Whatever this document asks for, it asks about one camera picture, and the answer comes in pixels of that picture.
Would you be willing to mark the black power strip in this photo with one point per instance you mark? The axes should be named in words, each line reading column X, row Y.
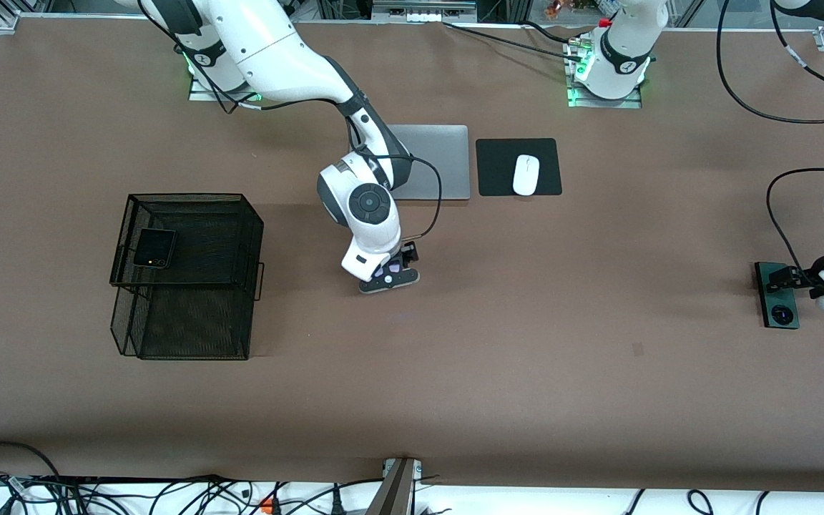
column 133, row 478

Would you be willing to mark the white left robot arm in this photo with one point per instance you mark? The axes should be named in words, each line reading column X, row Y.
column 623, row 43

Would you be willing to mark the aluminium camera post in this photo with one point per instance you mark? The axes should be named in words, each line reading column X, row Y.
column 394, row 493

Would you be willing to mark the white power strip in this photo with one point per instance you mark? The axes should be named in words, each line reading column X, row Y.
column 423, row 13

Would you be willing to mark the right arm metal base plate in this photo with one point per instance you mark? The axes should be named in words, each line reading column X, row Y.
column 201, row 95

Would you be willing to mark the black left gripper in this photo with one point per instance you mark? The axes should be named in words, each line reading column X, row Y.
column 806, row 277

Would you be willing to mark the white lilac flip phone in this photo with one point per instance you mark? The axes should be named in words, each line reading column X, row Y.
column 387, row 272

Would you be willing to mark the small copper coloured object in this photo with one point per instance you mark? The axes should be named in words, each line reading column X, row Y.
column 553, row 8

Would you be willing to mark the black mouse pad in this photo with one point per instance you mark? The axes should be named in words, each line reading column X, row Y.
column 498, row 168

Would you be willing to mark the black flip phone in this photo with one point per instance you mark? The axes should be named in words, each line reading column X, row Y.
column 154, row 248

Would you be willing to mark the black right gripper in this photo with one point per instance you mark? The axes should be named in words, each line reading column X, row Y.
column 408, row 253

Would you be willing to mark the white computer mouse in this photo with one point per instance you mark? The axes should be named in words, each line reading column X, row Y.
column 526, row 175

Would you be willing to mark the silver closed laptop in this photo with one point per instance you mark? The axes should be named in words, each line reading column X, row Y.
column 440, row 164

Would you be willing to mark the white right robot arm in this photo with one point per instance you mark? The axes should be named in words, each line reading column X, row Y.
column 276, row 50

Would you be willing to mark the dark green tall smartphone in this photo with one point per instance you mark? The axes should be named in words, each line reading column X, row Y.
column 784, row 315

